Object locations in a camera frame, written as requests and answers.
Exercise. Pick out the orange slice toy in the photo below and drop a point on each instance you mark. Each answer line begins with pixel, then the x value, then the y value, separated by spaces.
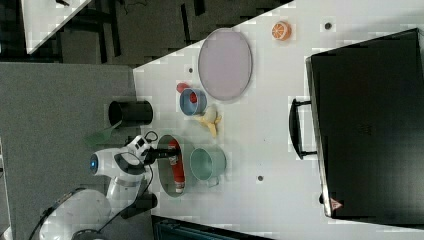
pixel 281 31

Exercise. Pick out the grey-green oval strainer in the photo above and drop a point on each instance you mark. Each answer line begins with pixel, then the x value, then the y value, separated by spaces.
pixel 165 172

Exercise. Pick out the blue bowl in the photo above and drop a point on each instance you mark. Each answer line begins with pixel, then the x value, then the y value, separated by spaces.
pixel 191 109

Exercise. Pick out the black toaster oven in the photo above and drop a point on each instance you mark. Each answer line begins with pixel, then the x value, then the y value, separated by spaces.
pixel 366 101

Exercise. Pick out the red plush ketchup bottle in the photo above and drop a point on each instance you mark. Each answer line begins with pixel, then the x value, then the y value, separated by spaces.
pixel 178 172

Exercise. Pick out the lilac oval plate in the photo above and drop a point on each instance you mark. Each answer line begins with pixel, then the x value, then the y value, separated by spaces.
pixel 225 64

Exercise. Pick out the green spatula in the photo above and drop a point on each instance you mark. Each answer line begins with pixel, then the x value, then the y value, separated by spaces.
pixel 101 136

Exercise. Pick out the red strawberry on table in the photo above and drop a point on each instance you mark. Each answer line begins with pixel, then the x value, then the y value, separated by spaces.
pixel 181 87

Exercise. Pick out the red strawberry in bowl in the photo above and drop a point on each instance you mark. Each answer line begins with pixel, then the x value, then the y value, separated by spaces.
pixel 193 98

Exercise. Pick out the dark cylinder object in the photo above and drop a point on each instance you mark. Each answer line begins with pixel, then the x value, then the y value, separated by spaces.
pixel 142 204

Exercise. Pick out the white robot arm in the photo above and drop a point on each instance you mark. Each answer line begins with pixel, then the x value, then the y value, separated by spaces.
pixel 83 213

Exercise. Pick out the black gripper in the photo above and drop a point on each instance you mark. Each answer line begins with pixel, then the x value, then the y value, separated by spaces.
pixel 151 155

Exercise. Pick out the peeled toy banana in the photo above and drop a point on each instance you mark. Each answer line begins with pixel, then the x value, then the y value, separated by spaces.
pixel 210 119

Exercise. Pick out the mint green metal cup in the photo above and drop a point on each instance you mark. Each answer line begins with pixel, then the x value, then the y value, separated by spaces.
pixel 207 164

